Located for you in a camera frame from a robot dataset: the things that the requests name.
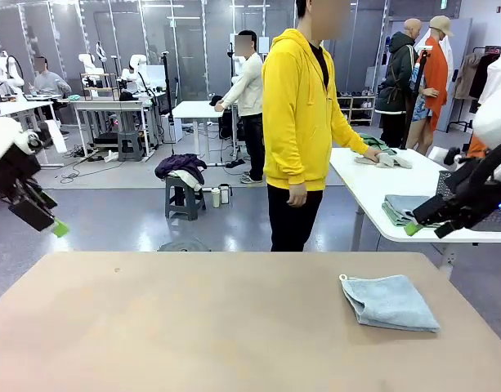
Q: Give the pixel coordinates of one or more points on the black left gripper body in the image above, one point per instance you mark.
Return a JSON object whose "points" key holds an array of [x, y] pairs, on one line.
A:
{"points": [[25, 183]]}

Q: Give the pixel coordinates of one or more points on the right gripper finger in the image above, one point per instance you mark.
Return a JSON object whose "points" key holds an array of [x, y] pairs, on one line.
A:
{"points": [[456, 226], [432, 210]]}

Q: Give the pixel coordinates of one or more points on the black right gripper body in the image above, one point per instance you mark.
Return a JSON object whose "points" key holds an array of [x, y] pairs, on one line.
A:
{"points": [[475, 200]]}

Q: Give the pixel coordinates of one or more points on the dark grey woven basket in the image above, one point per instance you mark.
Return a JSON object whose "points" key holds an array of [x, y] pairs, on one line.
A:
{"points": [[495, 222]]}

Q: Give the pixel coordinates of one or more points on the beige towel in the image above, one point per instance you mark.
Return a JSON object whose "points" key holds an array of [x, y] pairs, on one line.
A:
{"points": [[397, 161]]}

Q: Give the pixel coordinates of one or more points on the dark green towel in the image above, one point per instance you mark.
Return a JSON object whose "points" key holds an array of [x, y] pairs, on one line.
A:
{"points": [[377, 142]]}

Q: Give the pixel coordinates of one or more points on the light blue towel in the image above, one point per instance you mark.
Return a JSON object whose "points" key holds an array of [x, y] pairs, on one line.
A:
{"points": [[393, 304]]}

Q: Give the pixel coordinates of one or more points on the person's right forearm yellow sleeve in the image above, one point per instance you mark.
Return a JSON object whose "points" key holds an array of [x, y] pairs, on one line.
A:
{"points": [[293, 163]]}

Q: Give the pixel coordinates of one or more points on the person's left forearm yellow sleeve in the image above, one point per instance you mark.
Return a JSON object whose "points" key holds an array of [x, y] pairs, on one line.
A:
{"points": [[352, 136]]}

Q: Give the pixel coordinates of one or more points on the white lab robot arm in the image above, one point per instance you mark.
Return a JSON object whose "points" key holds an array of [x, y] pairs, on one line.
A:
{"points": [[13, 75], [86, 61], [131, 73]]}

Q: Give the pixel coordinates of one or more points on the person's left hand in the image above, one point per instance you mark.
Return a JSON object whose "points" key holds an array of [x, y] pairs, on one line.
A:
{"points": [[374, 154]]}

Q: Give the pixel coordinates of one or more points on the person's right hand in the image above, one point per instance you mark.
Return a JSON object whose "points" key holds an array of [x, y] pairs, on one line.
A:
{"points": [[298, 195]]}

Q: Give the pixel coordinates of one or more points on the bluish grey towel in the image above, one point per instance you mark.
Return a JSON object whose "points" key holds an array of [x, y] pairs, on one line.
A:
{"points": [[405, 202]]}

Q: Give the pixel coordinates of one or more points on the light green towel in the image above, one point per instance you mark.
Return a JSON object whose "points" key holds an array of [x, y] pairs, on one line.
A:
{"points": [[397, 218]]}

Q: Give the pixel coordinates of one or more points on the white side table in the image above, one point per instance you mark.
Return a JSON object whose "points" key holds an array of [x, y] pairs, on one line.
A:
{"points": [[377, 183]]}

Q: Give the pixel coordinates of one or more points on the long white desk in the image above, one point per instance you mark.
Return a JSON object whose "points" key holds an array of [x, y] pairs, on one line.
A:
{"points": [[29, 106]]}

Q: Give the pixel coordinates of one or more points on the seated person in grey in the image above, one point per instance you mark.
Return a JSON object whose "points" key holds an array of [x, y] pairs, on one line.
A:
{"points": [[50, 81]]}

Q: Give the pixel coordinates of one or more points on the grey step stool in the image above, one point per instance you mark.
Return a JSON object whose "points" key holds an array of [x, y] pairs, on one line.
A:
{"points": [[129, 151]]}

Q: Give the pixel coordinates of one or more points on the grey metal workbench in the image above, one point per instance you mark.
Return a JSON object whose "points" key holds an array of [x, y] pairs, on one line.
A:
{"points": [[107, 104]]}

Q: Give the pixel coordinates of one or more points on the small wooden shelf rack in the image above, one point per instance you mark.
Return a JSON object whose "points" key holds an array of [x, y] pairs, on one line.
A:
{"points": [[95, 87]]}

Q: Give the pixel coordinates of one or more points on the clothes rack with coats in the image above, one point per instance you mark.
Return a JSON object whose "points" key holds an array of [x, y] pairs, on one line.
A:
{"points": [[464, 77]]}

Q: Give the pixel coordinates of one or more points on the wooden shoe rack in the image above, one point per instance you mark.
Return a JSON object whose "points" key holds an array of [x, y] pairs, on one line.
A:
{"points": [[356, 108]]}

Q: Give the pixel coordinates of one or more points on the mannequin in orange with cap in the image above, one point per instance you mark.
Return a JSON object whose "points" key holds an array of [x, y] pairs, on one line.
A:
{"points": [[436, 69]]}

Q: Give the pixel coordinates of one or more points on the dark grey plastic stool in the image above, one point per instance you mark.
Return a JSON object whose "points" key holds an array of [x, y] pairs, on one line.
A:
{"points": [[170, 204]]}

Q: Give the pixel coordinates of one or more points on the mannequin in dark jacket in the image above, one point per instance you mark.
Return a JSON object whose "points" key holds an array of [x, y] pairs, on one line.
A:
{"points": [[399, 73]]}

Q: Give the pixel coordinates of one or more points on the black tripod with white top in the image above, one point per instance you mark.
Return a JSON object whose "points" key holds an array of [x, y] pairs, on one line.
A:
{"points": [[422, 61]]}

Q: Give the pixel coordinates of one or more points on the round floor plate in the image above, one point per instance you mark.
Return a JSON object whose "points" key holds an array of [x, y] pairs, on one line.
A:
{"points": [[184, 246]]}

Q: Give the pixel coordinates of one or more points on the dark purple clothes pile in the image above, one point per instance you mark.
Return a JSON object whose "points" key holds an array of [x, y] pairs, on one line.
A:
{"points": [[180, 163]]}

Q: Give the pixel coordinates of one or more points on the cream garment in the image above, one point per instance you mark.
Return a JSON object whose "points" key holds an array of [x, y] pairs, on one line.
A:
{"points": [[189, 177]]}

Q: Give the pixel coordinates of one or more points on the person in yellow hoodie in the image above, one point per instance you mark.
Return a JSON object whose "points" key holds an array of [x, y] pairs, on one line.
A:
{"points": [[295, 122]]}

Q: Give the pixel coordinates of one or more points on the black stand pole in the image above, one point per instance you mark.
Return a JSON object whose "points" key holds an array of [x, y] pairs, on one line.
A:
{"points": [[167, 94]]}

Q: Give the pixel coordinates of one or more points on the white tumbler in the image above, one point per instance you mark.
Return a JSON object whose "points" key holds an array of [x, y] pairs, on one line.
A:
{"points": [[216, 198]]}

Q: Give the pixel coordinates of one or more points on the white standing desk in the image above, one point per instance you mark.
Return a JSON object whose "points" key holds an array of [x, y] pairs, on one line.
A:
{"points": [[193, 109]]}

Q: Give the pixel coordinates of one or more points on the black and white bottle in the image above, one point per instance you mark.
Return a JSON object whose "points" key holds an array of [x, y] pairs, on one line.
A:
{"points": [[225, 195]]}

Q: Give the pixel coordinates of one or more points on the black bag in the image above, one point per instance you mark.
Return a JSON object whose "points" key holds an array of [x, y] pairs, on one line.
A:
{"points": [[215, 99]]}

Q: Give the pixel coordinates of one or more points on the person in cream sweater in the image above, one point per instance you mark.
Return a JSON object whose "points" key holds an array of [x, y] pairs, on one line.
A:
{"points": [[250, 90]]}

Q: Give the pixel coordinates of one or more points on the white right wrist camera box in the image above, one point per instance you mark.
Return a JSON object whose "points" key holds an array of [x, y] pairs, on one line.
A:
{"points": [[438, 155]]}

